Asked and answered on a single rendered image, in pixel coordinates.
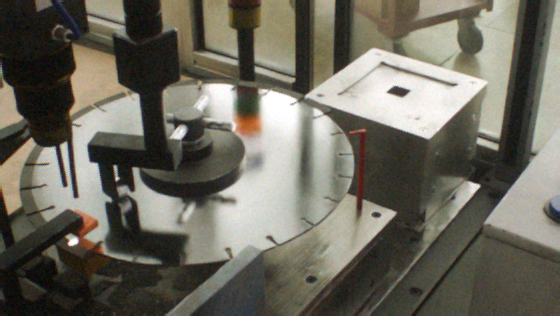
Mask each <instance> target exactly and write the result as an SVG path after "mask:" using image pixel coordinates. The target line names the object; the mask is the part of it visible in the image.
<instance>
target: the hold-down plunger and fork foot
mask: <svg viewBox="0 0 560 316"><path fill-rule="evenodd" d="M138 98H139V105H140V113H141V121H142V128H143V136H141V135H131V134H121V133H112V132H102V131H97V132H96V133H95V134H94V135H93V137H92V139H91V140H90V142H89V143H88V144H87V148H88V154H89V159H90V163H98V169H99V175H100V180H101V186H102V192H103V193H105V194H106V195H107V196H109V197H110V198H112V199H113V200H115V201H117V200H118V192H117V186H116V180H115V168H114V165H116V169H117V175H118V177H122V178H123V179H124V180H125V181H126V182H127V184H128V187H129V191H131V192H134V191H135V190H136V188H135V181H134V174H133V167H136V168H146V169H155V170H164V171H175V169H176V167H177V166H178V164H179V162H180V160H181V159H182V157H183V156H182V146H181V140H180V139H170V138H168V137H167V131H168V127H167V118H166V109H165V100H164V91H163V92H161V93H158V94H154V95H147V96H141V95H139V94H138Z"/></svg>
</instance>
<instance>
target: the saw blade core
mask: <svg viewBox="0 0 560 316"><path fill-rule="evenodd" d="M233 88H234V85H232V84H212V85H210V84H205V85H202V84H201V91H198V90H199V84H198V85H183V86H173V87H167V89H166V91H167V94H165V91H164V100H165V109H166V113H170V114H175V113H176V111H177V110H179V109H181V108H184V107H194V106H195V104H196V103H197V102H198V100H199V99H200V98H201V97H202V96H204V95H205V96H207V97H208V98H209V100H210V101H209V103H208V105H207V106H206V107H205V109H204V110H203V111H202V112H203V114H204V118H208V119H215V120H223V121H230V122H234V123H235V125H236V127H235V130H234V131H233V132H234V133H236V134H237V135H238V136H239V137H240V138H241V139H242V140H243V142H244V144H245V148H246V162H245V165H244V167H243V168H242V170H241V171H240V172H239V173H238V174H237V175H236V176H234V177H233V178H231V179H230V180H228V181H226V182H224V184H221V185H218V186H215V187H212V188H208V189H203V190H197V191H174V190H167V188H163V187H160V186H158V185H155V184H153V183H151V182H150V181H148V180H147V179H146V178H144V177H143V175H142V174H141V173H140V171H139V168H136V167H133V174H134V181H135V188H136V190H135V191H134V192H131V191H129V194H127V195H126V196H125V197H123V198H120V199H118V200H117V201H115V200H113V199H112V198H110V197H109V196H107V195H106V194H105V193H103V192H102V186H101V180H100V175H99V169H98V163H90V159H89V154H88V148H87V144H88V143H89V142H90V140H91V139H92V137H93V135H94V134H95V133H96V132H97V131H102V132H112V133H121V134H131V135H141V136H143V128H142V121H141V113H140V105H139V98H138V95H137V94H135V95H131V98H132V99H133V100H134V102H132V100H131V98H130V97H129V96H128V97H125V98H122V99H119V100H116V101H113V102H110V103H107V104H105V105H102V106H100V107H99V109H100V110H99V109H98V108H96V109H94V110H92V111H90V112H88V113H86V114H84V115H82V116H81V117H79V118H77V119H76V120H75V121H73V135H72V136H73V139H72V143H73V151H74V161H75V170H76V178H77V185H78V192H79V198H73V194H72V187H71V180H70V164H69V154H68V145H67V141H66V142H65V143H63V144H61V145H60V146H61V151H62V156H63V160H64V165H65V170H66V175H67V180H68V185H69V186H68V187H63V185H62V181H61V176H60V171H59V166H58V161H57V157H56V152H55V147H45V148H44V149H43V151H42V152H55V153H54V155H39V157H38V159H37V163H36V165H35V168H34V171H33V176H32V187H31V188H32V193H33V198H34V201H35V203H36V205H37V207H38V209H39V213H40V214H41V215H42V217H43V218H44V219H45V220H46V221H47V222H48V221H50V220H51V219H53V218H54V217H56V216H57V215H58V214H59V213H61V212H63V211H64V210H66V209H67V208H70V209H72V210H74V209H78V210H80V211H82V212H84V213H87V214H89V215H91V216H93V217H95V218H96V219H97V220H98V227H97V228H95V229H94V230H92V231H91V232H89V233H88V234H87V235H85V236H84V237H82V238H78V237H76V236H74V235H72V234H69V235H67V236H66V238H68V239H69V240H73V239H77V240H78V241H77V244H79V245H81V246H83V247H85V248H88V249H90V252H91V251H92V250H93V249H94V248H95V249H94V250H93V253H95V254H98V255H101V256H105V257H108V258H111V259H116V260H117V261H120V262H126V263H132V264H133V262H134V260H135V259H136V257H137V253H138V252H141V254H139V257H138V259H137V260H136V264H140V265H150V266H178V267H181V256H180V255H182V254H184V255H185V257H184V267H190V266H201V265H210V264H216V263H222V262H228V261H230V258H229V256H228V253H227V252H226V250H231V251H230V253H231V256H232V258H233V257H234V256H236V255H237V254H238V253H239V252H240V251H241V250H243V249H244V248H245V247H246V246H247V245H252V246H254V247H257V248H259V249H262V250H263V251H264V252H265V251H268V250H271V249H273V248H276V245H275V244H274V243H273V242H272V241H271V240H270V239H267V238H269V237H271V238H273V241H274V242H275V243H276V244H277V245H278V246H281V245H283V244H285V243H287V242H289V241H291V240H293V239H295V238H297V237H299V236H301V235H303V234H305V233H307V232H308V231H310V230H311V229H313V226H314V227H316V226H317V225H318V224H320V223H321V222H322V221H323V220H325V219H326V218H327V217H328V216H329V215H330V213H331V212H332V211H333V210H334V209H336V208H337V207H338V205H339V203H341V201H342V200H343V199H344V197H345V195H346V194H347V192H348V190H349V187H350V185H351V182H352V177H353V172H354V157H353V152H352V149H351V145H350V143H349V140H348V139H347V137H346V135H345V134H344V133H343V131H342V130H341V129H340V127H339V126H338V125H337V124H336V123H334V122H333V121H332V120H331V119H329V118H328V117H327V116H324V114H322V112H321V111H319V110H318V109H316V108H314V107H313V106H311V105H309V104H307V103H305V102H303V101H298V100H297V99H295V98H292V97H290V96H287V95H284V94H281V93H277V92H274V91H270V92H269V90H265V89H261V88H254V87H248V86H241V85H236V87H235V88H234V91H231V90H232V89H233ZM268 92H269V93H268ZM266 94H267V96H264V95H266ZM293 104H294V105H293ZM101 110H102V111H103V112H104V113H103V112H102V111H101ZM317 118H318V119H317ZM76 126H78V127H76ZM79 126H81V127H79ZM330 135H334V136H330ZM339 155H342V156H339ZM45 165H48V166H45ZM338 176H341V177H338ZM44 186H47V187H44ZM42 187H44V188H42ZM324 199H329V200H324ZM50 208H54V209H50ZM301 220H306V221H307V223H306V222H301ZM308 223H309V224H308ZM310 224H311V225H313V226H311V225H310ZM100 242H103V244H100V245H99V246H98V243H100ZM97 246H98V247H97ZM96 247H97V248H96Z"/></svg>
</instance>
